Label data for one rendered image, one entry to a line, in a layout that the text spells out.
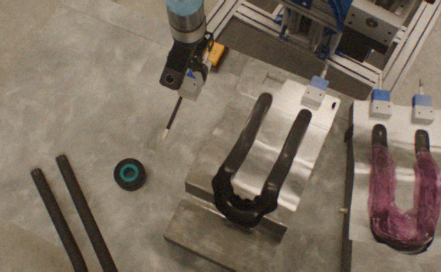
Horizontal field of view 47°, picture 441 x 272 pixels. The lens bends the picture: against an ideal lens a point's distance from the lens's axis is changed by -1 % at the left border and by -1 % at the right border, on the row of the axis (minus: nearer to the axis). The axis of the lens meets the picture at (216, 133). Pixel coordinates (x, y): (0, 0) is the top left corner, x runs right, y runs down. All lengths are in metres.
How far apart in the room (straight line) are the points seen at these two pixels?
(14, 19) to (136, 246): 1.68
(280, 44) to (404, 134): 0.96
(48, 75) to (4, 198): 0.37
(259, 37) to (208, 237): 1.19
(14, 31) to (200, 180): 1.69
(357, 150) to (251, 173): 0.28
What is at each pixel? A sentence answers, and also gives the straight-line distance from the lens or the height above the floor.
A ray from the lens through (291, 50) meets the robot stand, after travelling 2.19.
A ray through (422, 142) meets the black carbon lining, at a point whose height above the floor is 0.85.
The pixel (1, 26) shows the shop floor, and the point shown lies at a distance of 2.73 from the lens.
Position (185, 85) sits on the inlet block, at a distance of 1.26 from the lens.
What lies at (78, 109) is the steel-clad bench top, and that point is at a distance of 1.45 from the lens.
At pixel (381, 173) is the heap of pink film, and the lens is 1.25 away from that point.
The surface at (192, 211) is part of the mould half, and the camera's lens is 1.24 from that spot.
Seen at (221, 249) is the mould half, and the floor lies 0.86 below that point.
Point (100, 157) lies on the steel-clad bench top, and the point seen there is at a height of 0.80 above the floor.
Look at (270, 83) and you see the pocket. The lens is 1.37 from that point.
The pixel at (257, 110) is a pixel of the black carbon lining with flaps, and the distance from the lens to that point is 1.31.
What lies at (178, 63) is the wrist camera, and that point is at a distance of 1.11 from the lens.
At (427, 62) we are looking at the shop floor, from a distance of 2.57.
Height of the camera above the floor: 2.07
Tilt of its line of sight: 68 degrees down
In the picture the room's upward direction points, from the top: 2 degrees counter-clockwise
